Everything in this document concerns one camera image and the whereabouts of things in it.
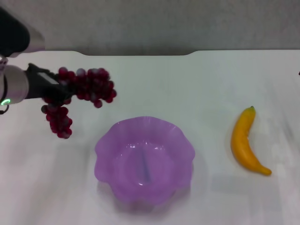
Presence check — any yellow banana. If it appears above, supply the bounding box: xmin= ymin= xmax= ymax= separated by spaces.
xmin=230 ymin=105 xmax=272 ymax=176

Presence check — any red grape bunch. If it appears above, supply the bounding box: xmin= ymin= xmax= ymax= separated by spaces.
xmin=41 ymin=67 xmax=117 ymax=139

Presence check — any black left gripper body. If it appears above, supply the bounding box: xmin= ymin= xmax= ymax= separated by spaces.
xmin=24 ymin=63 xmax=61 ymax=104

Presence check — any purple wavy plastic bowl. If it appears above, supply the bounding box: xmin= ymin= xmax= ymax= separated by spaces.
xmin=94 ymin=115 xmax=195 ymax=210

